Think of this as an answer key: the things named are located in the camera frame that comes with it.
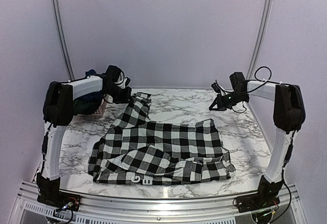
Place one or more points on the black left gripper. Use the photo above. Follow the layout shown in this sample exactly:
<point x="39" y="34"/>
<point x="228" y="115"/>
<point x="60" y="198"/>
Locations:
<point x="124" y="99"/>

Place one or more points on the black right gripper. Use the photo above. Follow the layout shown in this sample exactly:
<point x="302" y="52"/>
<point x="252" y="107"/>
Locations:
<point x="218" y="100"/>

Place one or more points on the black white plaid shirt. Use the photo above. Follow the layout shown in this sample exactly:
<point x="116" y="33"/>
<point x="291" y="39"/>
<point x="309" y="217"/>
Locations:
<point x="137" y="150"/>

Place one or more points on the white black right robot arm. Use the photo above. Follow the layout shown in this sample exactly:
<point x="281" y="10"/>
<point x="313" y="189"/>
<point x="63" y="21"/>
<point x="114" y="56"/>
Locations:
<point x="288" y="116"/>

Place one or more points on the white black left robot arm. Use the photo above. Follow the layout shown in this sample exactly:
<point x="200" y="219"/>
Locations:
<point x="58" y="112"/>

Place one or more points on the pink perforated laundry basket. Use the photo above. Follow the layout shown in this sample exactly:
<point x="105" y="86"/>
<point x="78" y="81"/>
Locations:
<point x="100" y="111"/>

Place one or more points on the dark blue green clothes pile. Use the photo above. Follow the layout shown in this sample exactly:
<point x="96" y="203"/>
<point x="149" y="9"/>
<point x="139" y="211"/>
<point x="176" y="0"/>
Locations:
<point x="88" y="104"/>

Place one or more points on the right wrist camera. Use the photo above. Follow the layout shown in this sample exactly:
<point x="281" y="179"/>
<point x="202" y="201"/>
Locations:
<point x="216" y="88"/>

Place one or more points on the left aluminium frame post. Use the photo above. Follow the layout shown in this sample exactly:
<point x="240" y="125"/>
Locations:
<point x="62" y="40"/>

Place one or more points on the aluminium frame post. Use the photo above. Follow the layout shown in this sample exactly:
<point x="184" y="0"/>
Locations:
<point x="62" y="40"/>
<point x="260" y="37"/>

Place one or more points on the right aluminium frame post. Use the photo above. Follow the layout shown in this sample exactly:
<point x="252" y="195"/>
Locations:
<point x="260" y="37"/>

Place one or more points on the front aluminium table rail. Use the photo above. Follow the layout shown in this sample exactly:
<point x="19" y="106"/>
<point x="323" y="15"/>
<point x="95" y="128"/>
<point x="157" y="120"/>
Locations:
<point x="105" y="209"/>

